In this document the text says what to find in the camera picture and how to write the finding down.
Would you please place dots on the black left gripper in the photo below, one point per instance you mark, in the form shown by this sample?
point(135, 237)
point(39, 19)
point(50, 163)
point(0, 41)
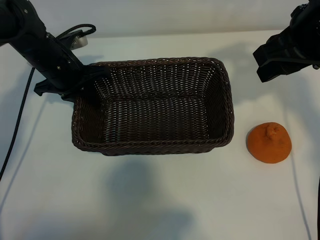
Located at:
point(57, 65)

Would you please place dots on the orange fruit with knob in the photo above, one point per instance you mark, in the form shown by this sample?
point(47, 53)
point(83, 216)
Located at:
point(268, 147)

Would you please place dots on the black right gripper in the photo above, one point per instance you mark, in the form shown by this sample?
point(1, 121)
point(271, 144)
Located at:
point(301, 50)

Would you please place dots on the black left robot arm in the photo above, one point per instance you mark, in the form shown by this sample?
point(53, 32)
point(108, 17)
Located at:
point(15, 17)

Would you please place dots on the dark brown wicker basket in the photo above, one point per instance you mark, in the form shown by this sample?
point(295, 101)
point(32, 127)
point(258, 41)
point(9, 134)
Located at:
point(155, 112)

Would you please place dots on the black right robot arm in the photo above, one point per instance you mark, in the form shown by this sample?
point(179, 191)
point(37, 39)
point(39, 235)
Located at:
point(308, 12)

